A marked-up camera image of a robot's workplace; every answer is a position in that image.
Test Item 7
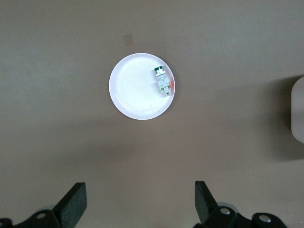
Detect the green and white switch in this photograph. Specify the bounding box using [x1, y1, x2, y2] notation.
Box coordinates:
[153, 66, 175, 97]

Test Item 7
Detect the white lidded lunch box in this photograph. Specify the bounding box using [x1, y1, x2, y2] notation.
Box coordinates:
[291, 76, 304, 143]

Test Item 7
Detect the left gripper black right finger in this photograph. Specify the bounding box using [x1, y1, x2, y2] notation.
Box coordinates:
[194, 180, 238, 228]

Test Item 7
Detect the pale round plate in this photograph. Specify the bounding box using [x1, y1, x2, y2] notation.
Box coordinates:
[108, 52, 176, 121]

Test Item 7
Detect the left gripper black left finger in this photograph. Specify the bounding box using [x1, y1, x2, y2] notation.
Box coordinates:
[14, 182, 87, 228]

